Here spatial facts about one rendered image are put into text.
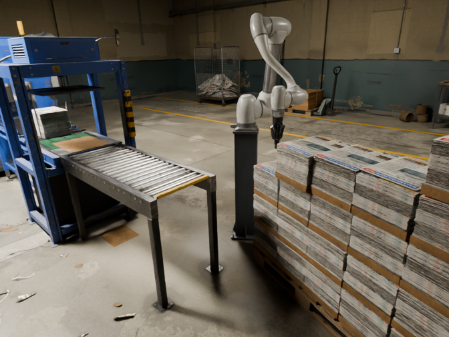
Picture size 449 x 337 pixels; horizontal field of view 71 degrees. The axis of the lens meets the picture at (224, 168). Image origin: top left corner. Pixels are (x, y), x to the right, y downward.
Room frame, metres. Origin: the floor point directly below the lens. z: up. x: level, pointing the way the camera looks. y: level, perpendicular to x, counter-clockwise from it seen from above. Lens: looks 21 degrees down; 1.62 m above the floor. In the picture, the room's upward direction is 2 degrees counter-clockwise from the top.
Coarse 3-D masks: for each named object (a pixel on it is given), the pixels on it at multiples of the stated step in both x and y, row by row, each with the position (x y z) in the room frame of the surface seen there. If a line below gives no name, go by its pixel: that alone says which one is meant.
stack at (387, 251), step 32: (288, 192) 1.81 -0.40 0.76; (256, 224) 2.11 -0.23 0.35; (288, 224) 1.77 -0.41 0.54; (320, 224) 1.55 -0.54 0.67; (352, 224) 1.37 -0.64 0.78; (256, 256) 2.10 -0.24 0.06; (288, 256) 1.77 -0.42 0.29; (320, 256) 1.53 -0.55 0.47; (384, 256) 1.20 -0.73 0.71; (288, 288) 1.77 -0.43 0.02; (320, 288) 1.50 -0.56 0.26; (352, 288) 1.32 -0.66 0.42; (384, 288) 1.17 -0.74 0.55; (320, 320) 1.48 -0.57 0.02; (352, 320) 1.29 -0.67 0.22
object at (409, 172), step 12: (408, 156) 1.55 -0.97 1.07; (360, 168) 1.39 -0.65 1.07; (372, 168) 1.39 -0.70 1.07; (384, 168) 1.39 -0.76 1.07; (396, 168) 1.38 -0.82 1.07; (408, 168) 1.38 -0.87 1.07; (420, 168) 1.38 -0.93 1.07; (396, 180) 1.25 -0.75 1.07; (408, 180) 1.25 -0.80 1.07; (420, 180) 1.24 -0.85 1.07
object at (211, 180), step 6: (114, 144) 2.90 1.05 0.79; (120, 144) 2.86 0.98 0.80; (138, 150) 2.65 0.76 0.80; (150, 156) 2.49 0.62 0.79; (156, 156) 2.47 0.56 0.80; (168, 162) 2.32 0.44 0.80; (174, 162) 2.31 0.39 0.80; (186, 168) 2.17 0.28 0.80; (192, 168) 2.16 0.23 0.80; (198, 174) 2.08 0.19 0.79; (204, 174) 2.05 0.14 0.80; (210, 174) 2.05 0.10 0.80; (204, 180) 2.04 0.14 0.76; (210, 180) 2.00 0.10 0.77; (198, 186) 2.09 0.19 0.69; (204, 186) 2.04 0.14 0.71; (210, 186) 2.00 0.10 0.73; (210, 192) 2.00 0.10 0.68
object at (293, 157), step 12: (288, 144) 1.84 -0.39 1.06; (300, 144) 1.84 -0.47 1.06; (288, 156) 1.77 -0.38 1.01; (300, 156) 1.68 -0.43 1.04; (312, 156) 1.63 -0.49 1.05; (276, 168) 1.88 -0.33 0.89; (288, 168) 1.78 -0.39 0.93; (300, 168) 1.69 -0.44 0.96; (312, 168) 1.64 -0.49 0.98; (300, 180) 1.68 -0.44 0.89
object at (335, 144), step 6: (306, 138) 1.97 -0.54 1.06; (312, 138) 1.97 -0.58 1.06; (318, 138) 1.96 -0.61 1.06; (324, 138) 1.95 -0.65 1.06; (330, 138) 1.95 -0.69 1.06; (324, 144) 1.83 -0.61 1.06; (330, 144) 1.83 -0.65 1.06; (336, 144) 1.82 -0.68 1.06; (342, 144) 1.82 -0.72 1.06; (348, 144) 1.82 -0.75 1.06
